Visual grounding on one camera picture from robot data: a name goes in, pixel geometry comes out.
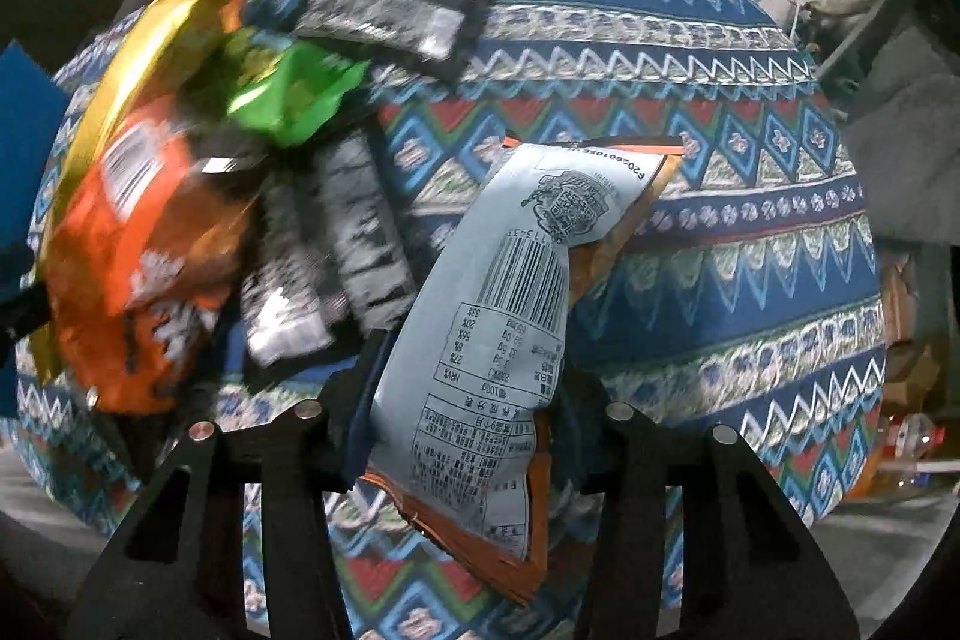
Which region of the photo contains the orange fries snack bag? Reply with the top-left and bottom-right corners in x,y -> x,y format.
360,134 -> 687,607

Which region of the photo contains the blue storage box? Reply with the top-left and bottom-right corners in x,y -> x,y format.
0,44 -> 72,420

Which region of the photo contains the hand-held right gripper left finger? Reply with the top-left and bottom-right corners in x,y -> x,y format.
64,329 -> 398,640

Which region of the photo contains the grey cloth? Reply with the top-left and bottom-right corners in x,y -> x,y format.
847,25 -> 960,236

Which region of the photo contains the patterned blue tablecloth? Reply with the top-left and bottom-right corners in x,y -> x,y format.
15,0 -> 886,640

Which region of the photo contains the clear plastic bottle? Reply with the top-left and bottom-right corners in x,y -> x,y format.
868,413 -> 947,500

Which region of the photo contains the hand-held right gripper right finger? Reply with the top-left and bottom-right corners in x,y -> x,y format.
551,359 -> 856,640

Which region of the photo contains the large orange gold chip bag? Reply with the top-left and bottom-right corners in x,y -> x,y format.
34,0 -> 263,416

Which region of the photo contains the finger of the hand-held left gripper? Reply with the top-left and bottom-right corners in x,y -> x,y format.
0,280 -> 57,345

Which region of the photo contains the brown cardboard piece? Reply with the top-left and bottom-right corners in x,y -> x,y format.
883,265 -> 947,432

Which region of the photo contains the green snack packet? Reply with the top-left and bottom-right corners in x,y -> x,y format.
225,29 -> 372,150

